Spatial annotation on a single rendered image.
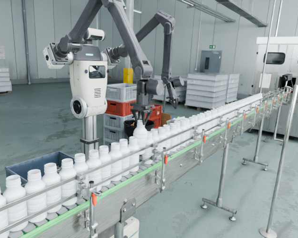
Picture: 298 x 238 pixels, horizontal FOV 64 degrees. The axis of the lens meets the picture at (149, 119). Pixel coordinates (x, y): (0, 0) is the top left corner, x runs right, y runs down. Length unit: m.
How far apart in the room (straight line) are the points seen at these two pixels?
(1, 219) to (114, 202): 0.44
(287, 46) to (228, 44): 6.37
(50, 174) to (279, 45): 5.30
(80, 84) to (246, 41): 10.38
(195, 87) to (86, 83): 6.55
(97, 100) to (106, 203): 0.84
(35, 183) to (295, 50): 5.34
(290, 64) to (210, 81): 2.81
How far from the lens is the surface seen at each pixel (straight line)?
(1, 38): 13.74
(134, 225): 2.07
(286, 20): 11.41
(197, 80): 7.93
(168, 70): 1.71
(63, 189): 0.92
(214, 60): 11.97
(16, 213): 0.85
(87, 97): 1.64
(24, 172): 1.51
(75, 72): 1.65
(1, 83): 10.62
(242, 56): 11.60
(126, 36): 1.15
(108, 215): 1.08
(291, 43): 5.65
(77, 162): 0.92
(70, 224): 0.95
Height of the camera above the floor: 1.52
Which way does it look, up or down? 14 degrees down
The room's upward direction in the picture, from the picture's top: 3 degrees clockwise
